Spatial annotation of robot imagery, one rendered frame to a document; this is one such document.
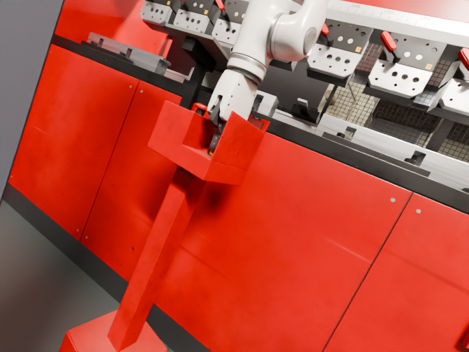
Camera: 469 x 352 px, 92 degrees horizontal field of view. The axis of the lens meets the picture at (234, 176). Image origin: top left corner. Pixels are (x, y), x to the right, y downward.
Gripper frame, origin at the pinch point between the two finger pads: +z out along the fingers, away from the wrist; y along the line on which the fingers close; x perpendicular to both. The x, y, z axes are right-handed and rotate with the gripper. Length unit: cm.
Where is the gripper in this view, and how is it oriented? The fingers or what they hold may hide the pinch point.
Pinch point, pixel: (218, 143)
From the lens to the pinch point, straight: 53.2
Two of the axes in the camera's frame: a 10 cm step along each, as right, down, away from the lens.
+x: 7.6, 4.1, -5.0
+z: -3.7, 9.1, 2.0
